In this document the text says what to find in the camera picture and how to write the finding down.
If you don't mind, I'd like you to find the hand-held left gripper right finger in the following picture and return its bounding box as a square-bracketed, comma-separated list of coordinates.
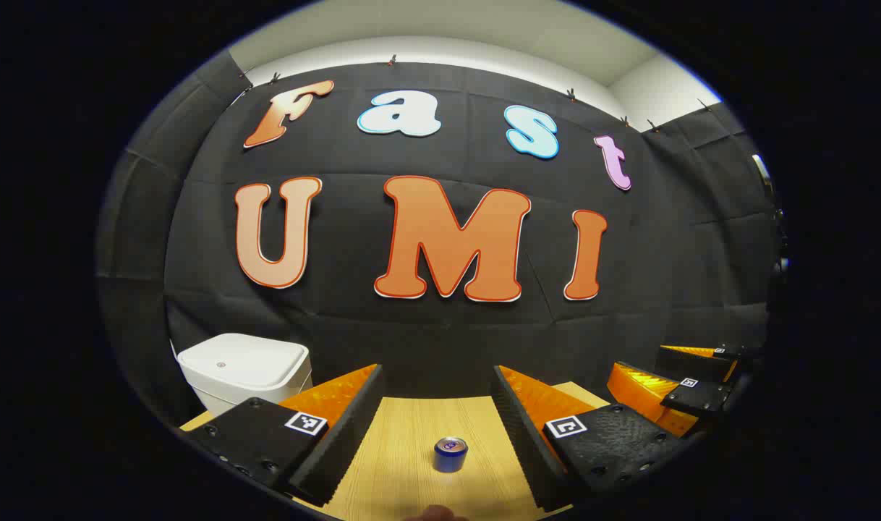
[491, 365, 694, 513]

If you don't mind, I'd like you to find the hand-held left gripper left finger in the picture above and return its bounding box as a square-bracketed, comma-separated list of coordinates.
[182, 363, 385, 507]

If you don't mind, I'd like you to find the blue pop can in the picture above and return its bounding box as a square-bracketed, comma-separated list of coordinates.
[433, 436, 469, 474]

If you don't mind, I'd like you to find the white desktop garbage bin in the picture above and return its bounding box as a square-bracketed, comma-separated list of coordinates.
[176, 333, 313, 418]

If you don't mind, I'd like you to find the wooden desktop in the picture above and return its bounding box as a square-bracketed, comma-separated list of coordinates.
[179, 381, 611, 521]

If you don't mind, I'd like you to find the black backdrop cloth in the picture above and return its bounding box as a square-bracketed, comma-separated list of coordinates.
[95, 49, 785, 435]

